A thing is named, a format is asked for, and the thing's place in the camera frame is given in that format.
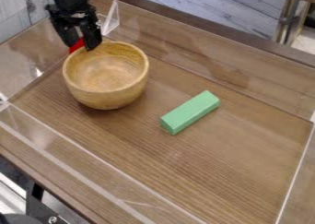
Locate black table leg bracket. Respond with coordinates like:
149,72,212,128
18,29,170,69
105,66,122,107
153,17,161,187
25,183,69,224

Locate green rectangular foam stick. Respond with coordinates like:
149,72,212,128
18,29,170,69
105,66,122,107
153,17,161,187
160,90,220,135

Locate light brown wooden bowl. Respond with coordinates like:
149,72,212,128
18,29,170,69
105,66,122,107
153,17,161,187
62,41,149,110

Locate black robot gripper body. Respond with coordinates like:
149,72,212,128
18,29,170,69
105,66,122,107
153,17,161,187
45,5,100,29

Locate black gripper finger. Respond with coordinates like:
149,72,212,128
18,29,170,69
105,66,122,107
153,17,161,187
50,18,78,47
80,21,102,51

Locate red plush strawberry toy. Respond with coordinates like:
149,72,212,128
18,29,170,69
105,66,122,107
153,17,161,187
69,38,85,54

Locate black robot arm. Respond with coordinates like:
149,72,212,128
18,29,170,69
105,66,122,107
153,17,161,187
45,0,102,51

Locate metal table leg background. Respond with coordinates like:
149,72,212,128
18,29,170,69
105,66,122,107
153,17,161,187
274,0,310,46

